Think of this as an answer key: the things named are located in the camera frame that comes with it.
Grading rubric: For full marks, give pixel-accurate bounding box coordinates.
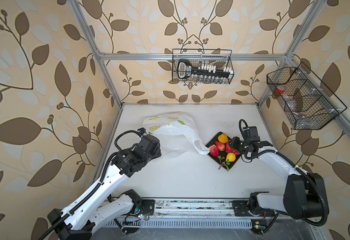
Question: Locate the back black wire basket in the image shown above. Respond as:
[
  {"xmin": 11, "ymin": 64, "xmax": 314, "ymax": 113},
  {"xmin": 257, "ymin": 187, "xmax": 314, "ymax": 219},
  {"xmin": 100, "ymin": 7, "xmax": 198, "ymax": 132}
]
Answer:
[{"xmin": 172, "ymin": 48, "xmax": 234, "ymax": 85}]

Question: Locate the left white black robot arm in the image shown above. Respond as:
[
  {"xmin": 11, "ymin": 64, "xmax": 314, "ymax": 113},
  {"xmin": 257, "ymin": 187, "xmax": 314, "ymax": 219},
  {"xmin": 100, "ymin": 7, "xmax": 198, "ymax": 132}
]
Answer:
[{"xmin": 39, "ymin": 128, "xmax": 162, "ymax": 240}]

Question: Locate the yellow fake fruit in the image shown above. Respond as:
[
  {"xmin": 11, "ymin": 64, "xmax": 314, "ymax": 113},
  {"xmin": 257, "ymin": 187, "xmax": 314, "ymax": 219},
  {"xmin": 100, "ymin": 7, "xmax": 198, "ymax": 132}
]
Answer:
[{"xmin": 217, "ymin": 134, "xmax": 229, "ymax": 144}]

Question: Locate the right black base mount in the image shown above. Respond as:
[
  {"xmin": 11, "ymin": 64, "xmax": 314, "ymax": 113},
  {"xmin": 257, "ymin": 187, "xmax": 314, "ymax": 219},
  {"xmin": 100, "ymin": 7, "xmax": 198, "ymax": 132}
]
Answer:
[{"xmin": 232, "ymin": 200, "xmax": 275, "ymax": 218}]

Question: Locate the white plastic bag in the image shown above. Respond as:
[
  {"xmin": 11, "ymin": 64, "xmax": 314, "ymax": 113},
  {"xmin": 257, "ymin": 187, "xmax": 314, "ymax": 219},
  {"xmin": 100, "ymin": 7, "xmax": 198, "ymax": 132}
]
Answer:
[{"xmin": 143, "ymin": 112, "xmax": 209, "ymax": 160}]

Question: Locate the black square plate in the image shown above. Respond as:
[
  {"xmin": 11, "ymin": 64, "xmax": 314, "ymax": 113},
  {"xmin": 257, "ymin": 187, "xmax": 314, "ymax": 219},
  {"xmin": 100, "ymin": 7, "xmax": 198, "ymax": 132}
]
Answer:
[{"xmin": 206, "ymin": 132, "xmax": 241, "ymax": 170}]

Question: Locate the aluminium rail frame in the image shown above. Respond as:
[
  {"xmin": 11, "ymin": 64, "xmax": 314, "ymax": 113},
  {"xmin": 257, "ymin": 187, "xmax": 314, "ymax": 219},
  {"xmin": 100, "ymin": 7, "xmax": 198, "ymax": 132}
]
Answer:
[{"xmin": 72, "ymin": 197, "xmax": 316, "ymax": 220}]

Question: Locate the black wire basket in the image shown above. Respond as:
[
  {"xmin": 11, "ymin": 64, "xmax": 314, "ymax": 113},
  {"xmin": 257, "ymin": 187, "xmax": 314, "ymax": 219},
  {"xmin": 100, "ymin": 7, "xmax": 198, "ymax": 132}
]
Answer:
[
  {"xmin": 266, "ymin": 62, "xmax": 347, "ymax": 130},
  {"xmin": 172, "ymin": 48, "xmax": 234, "ymax": 85}
]

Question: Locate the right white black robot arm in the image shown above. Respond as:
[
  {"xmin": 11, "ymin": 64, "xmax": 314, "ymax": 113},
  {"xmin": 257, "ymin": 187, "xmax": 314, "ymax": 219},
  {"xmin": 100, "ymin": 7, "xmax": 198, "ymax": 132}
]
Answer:
[{"xmin": 229, "ymin": 119, "xmax": 330, "ymax": 235}]

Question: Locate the green leafy sprig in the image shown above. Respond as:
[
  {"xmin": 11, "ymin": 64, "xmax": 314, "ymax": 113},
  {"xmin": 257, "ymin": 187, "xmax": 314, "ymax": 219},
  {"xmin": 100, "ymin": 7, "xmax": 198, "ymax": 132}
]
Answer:
[{"xmin": 217, "ymin": 156, "xmax": 230, "ymax": 171}]

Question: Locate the right black wire basket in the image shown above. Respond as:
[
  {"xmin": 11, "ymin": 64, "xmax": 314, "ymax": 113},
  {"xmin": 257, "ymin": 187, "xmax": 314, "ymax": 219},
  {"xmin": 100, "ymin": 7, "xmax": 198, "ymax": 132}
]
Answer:
[{"xmin": 266, "ymin": 62, "xmax": 347, "ymax": 130}]

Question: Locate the red fake strawberry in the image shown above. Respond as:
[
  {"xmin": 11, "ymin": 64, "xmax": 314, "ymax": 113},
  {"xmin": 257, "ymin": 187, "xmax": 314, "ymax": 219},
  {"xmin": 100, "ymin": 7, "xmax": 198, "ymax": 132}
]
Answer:
[
  {"xmin": 225, "ymin": 140, "xmax": 240, "ymax": 156},
  {"xmin": 215, "ymin": 141, "xmax": 225, "ymax": 151}
]

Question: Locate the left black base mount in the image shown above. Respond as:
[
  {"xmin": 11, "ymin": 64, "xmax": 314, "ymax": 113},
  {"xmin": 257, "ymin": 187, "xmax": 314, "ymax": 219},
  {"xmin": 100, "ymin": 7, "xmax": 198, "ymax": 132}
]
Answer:
[{"xmin": 124, "ymin": 199, "xmax": 156, "ymax": 217}]

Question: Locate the red capped clear bottle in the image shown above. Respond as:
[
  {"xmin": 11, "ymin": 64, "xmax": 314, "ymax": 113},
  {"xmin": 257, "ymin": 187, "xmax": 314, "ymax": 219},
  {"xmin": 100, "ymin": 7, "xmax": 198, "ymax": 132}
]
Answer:
[{"xmin": 274, "ymin": 85, "xmax": 289, "ymax": 100}]

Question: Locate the black socket tool set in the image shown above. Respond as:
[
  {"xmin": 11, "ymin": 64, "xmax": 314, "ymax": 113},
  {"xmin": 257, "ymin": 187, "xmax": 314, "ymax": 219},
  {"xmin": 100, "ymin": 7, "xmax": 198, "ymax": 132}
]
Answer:
[{"xmin": 175, "ymin": 60, "xmax": 234, "ymax": 80}]

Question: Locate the yellow fake lemon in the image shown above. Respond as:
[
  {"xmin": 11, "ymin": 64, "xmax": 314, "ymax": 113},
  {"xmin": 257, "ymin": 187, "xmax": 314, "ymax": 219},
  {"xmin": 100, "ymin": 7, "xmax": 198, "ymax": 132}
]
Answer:
[{"xmin": 226, "ymin": 153, "xmax": 236, "ymax": 162}]

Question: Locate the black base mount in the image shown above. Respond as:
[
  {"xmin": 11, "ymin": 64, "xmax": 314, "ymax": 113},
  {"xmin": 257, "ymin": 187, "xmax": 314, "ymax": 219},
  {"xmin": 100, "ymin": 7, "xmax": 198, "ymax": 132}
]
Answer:
[
  {"xmin": 124, "ymin": 199, "xmax": 156, "ymax": 217},
  {"xmin": 232, "ymin": 200, "xmax": 275, "ymax": 218}
]

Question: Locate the peach fake fruit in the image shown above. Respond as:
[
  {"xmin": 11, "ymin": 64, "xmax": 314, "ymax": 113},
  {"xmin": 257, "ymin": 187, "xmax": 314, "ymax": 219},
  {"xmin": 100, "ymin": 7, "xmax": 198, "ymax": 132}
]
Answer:
[{"xmin": 209, "ymin": 145, "xmax": 219, "ymax": 158}]

